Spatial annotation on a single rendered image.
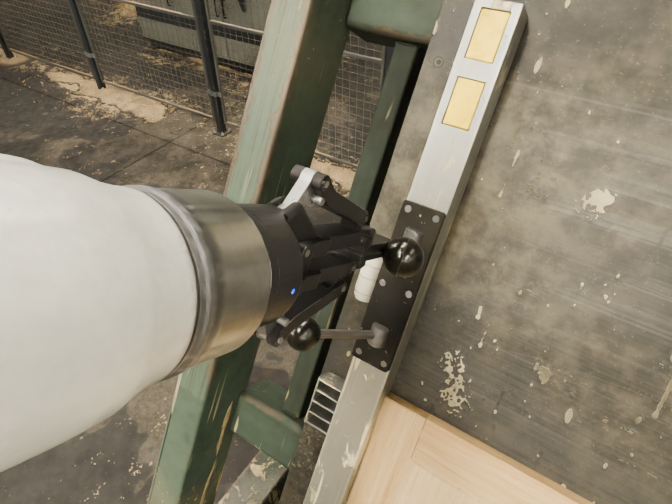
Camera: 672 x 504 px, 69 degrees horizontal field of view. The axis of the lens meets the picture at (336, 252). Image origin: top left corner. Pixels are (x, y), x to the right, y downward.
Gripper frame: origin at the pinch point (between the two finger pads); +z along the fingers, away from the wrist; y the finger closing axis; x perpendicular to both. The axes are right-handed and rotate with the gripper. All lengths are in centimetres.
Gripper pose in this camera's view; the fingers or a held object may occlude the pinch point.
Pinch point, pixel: (364, 245)
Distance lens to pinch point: 45.0
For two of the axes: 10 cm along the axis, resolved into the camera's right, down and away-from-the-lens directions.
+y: -2.9, 9.3, 2.4
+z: 4.6, -0.8, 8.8
